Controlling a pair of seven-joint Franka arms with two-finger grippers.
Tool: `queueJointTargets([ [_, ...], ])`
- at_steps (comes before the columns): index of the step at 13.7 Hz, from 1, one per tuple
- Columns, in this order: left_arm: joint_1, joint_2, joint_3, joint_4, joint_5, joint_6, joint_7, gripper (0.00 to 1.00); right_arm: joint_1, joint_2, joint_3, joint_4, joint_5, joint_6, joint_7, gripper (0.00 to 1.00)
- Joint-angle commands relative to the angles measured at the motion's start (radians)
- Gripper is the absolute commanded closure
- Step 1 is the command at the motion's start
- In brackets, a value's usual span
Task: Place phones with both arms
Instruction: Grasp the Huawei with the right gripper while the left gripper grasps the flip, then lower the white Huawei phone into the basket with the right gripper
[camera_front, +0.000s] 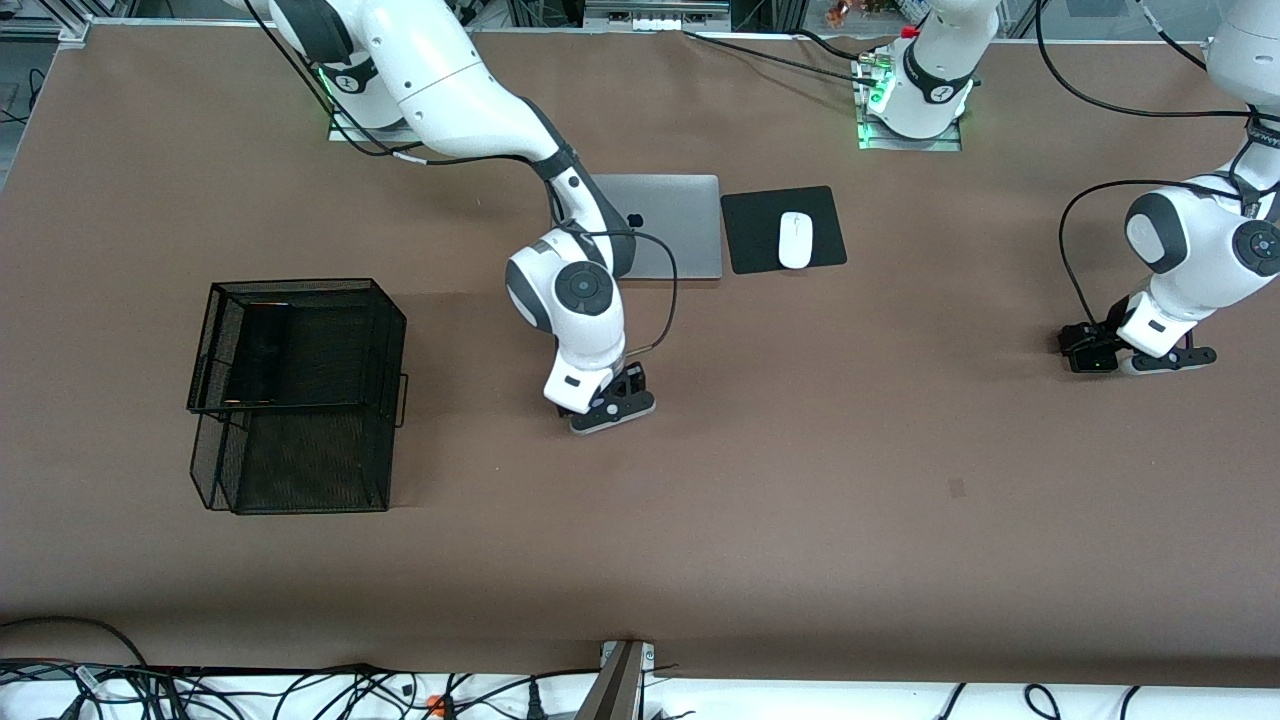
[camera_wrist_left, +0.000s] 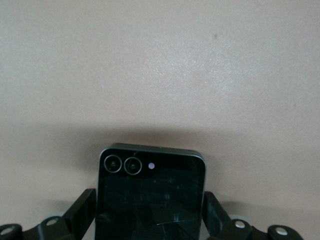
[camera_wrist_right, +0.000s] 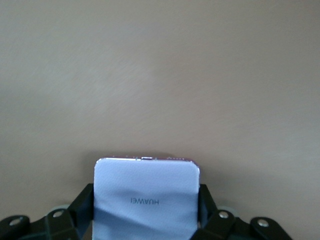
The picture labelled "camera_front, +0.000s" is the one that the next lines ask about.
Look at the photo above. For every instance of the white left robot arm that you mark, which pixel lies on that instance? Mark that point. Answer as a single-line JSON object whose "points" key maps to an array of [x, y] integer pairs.
{"points": [[1190, 250]]}

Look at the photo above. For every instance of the black mesh two-tier tray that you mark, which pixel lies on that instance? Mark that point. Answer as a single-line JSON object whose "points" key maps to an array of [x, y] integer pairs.
{"points": [[370, 330]]}

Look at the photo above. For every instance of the small black flip phone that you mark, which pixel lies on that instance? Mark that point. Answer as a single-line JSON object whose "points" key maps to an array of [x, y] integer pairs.
{"points": [[1095, 365]]}

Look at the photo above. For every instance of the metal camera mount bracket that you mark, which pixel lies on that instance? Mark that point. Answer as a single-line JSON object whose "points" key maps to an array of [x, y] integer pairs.
{"points": [[620, 690]]}

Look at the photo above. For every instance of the large black smartphone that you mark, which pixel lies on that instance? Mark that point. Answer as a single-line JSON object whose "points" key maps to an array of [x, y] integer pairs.
{"points": [[265, 350]]}

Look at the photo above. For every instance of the grey socket strip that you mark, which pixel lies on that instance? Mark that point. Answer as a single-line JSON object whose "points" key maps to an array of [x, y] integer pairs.
{"points": [[650, 18]]}

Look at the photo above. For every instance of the white computer mouse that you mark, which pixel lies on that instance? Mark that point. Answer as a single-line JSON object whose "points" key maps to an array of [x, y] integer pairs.
{"points": [[796, 240]]}

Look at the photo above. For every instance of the aluminium frame profile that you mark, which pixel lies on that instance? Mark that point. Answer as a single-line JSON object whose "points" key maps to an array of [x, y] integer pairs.
{"points": [[40, 30]]}

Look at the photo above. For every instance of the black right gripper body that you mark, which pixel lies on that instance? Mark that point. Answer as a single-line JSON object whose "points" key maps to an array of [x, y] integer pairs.
{"points": [[633, 378]]}

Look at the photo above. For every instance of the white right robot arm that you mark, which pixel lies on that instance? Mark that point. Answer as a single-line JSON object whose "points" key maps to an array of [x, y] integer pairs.
{"points": [[440, 70]]}

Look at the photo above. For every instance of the silver closed laptop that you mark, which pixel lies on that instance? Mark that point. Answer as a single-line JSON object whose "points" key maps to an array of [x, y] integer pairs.
{"points": [[680, 230]]}

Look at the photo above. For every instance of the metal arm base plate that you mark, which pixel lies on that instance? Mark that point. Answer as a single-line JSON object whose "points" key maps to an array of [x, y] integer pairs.
{"points": [[940, 146], [345, 130]]}

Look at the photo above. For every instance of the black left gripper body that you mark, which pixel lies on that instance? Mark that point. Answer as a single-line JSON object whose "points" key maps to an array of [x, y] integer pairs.
{"points": [[1087, 345]]}

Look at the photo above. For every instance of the black mouse pad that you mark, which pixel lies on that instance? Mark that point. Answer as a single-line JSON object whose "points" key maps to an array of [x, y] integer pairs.
{"points": [[750, 240]]}

